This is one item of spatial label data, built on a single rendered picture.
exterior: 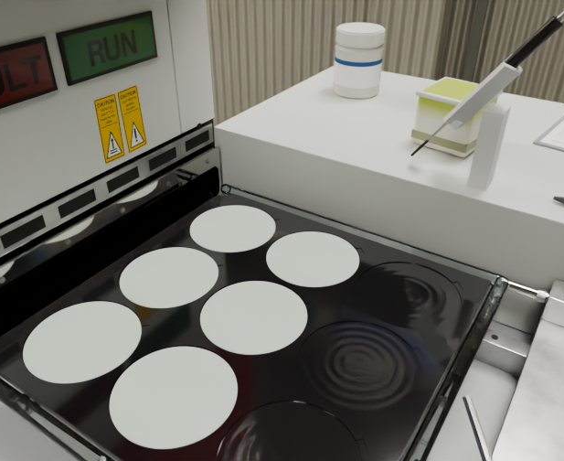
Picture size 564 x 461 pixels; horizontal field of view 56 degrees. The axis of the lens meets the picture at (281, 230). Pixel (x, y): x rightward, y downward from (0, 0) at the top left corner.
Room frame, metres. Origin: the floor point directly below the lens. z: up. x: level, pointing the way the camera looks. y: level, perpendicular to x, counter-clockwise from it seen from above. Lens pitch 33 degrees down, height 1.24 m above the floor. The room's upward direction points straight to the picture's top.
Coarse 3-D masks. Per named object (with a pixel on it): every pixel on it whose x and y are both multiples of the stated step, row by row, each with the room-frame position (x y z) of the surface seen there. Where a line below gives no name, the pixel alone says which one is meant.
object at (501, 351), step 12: (492, 336) 0.39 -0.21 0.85; (504, 336) 0.39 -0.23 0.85; (480, 348) 0.39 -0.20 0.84; (492, 348) 0.38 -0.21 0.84; (504, 348) 0.38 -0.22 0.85; (516, 348) 0.38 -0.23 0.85; (528, 348) 0.38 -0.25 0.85; (480, 360) 0.39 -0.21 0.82; (492, 360) 0.38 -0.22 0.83; (504, 360) 0.37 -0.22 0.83; (516, 360) 0.37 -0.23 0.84; (516, 372) 0.37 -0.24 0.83
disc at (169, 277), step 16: (144, 256) 0.46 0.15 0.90; (160, 256) 0.46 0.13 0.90; (176, 256) 0.46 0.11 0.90; (192, 256) 0.46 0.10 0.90; (208, 256) 0.46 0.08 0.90; (128, 272) 0.44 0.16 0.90; (144, 272) 0.44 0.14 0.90; (160, 272) 0.44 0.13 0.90; (176, 272) 0.44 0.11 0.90; (192, 272) 0.44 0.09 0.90; (208, 272) 0.44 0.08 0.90; (128, 288) 0.41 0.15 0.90; (144, 288) 0.41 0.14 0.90; (160, 288) 0.41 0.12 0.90; (176, 288) 0.41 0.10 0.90; (192, 288) 0.41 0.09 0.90; (208, 288) 0.41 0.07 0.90; (144, 304) 0.39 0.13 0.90; (160, 304) 0.39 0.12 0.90; (176, 304) 0.39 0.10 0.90
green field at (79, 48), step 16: (144, 16) 0.58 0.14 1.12; (96, 32) 0.53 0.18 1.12; (112, 32) 0.54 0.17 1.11; (128, 32) 0.56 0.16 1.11; (144, 32) 0.58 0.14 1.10; (80, 48) 0.51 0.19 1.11; (96, 48) 0.53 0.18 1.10; (112, 48) 0.54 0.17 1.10; (128, 48) 0.56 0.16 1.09; (144, 48) 0.58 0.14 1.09; (80, 64) 0.51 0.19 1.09; (96, 64) 0.52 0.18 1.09; (112, 64) 0.54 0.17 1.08
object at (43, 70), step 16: (16, 48) 0.46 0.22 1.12; (32, 48) 0.47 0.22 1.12; (0, 64) 0.44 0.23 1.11; (16, 64) 0.45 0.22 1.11; (32, 64) 0.47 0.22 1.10; (0, 80) 0.44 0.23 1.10; (16, 80) 0.45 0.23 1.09; (32, 80) 0.46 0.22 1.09; (48, 80) 0.48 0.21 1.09; (0, 96) 0.44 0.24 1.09; (16, 96) 0.45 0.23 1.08
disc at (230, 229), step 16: (224, 208) 0.56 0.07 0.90; (240, 208) 0.56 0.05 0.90; (192, 224) 0.53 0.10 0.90; (208, 224) 0.53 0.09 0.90; (224, 224) 0.53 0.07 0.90; (240, 224) 0.53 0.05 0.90; (256, 224) 0.53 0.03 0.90; (272, 224) 0.53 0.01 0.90; (208, 240) 0.49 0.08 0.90; (224, 240) 0.49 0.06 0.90; (240, 240) 0.49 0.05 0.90; (256, 240) 0.49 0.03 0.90
